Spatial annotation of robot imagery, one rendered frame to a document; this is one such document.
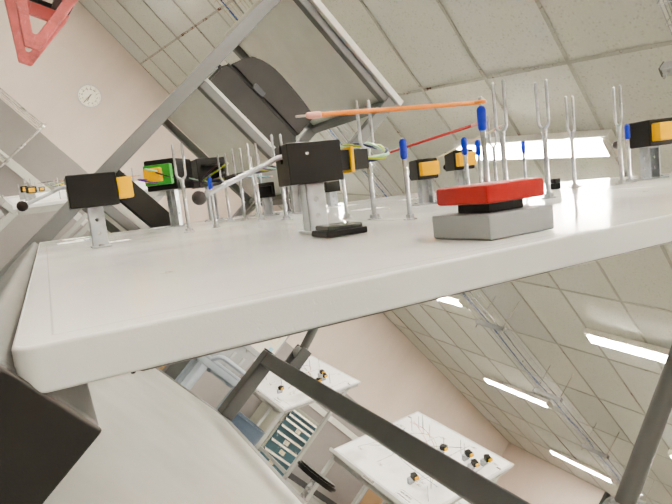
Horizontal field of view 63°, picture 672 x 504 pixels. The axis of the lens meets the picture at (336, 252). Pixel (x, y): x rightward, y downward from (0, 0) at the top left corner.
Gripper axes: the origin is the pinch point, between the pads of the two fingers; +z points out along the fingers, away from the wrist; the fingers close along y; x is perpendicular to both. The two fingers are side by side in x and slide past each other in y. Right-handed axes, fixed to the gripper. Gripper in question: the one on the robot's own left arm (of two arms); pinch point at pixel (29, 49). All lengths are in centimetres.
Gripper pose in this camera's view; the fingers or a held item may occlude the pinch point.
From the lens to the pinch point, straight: 73.2
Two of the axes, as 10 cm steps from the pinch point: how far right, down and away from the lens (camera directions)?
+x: -8.2, -1.7, -5.5
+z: -2.1, 9.8, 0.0
